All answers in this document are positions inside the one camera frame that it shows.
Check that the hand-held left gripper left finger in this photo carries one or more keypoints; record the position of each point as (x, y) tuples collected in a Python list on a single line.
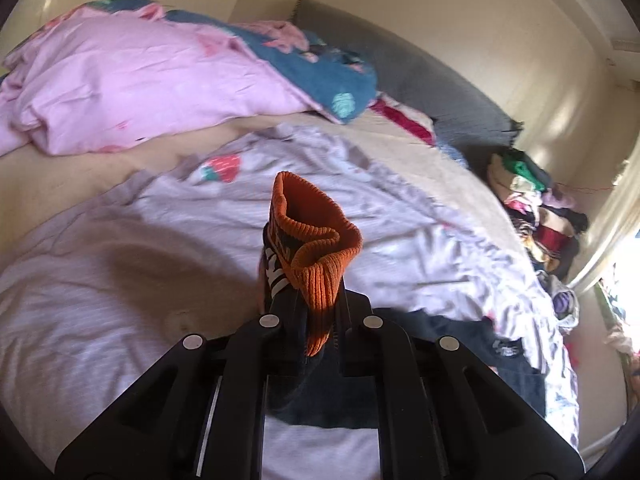
[(250, 350)]

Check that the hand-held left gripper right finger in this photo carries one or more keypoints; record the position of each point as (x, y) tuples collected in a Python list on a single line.
[(400, 360)]

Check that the black garment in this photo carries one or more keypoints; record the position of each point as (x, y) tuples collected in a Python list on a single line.
[(500, 375)]

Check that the orange and black sock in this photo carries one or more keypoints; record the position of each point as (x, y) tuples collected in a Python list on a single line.
[(315, 255)]

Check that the purple and white clothes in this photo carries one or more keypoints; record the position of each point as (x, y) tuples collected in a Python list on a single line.
[(567, 305)]

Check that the pile of folded clothes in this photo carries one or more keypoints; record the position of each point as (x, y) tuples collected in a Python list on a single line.
[(540, 210)]

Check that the lilac strawberry print blanket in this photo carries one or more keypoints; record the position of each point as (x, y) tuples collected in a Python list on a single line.
[(150, 260)]

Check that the cream curtain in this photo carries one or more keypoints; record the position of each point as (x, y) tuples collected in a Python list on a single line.
[(605, 230)]

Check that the window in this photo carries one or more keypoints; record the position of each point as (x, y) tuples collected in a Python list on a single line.
[(627, 270)]

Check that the red and white pillow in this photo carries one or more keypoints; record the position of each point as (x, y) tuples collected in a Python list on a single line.
[(405, 115)]

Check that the beige bed sheet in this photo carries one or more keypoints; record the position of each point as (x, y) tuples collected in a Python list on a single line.
[(75, 170)]

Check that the grey quilted headboard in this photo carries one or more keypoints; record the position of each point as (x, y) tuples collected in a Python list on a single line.
[(425, 75)]

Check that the pink and blue quilt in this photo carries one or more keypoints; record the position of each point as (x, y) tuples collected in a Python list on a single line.
[(150, 75)]

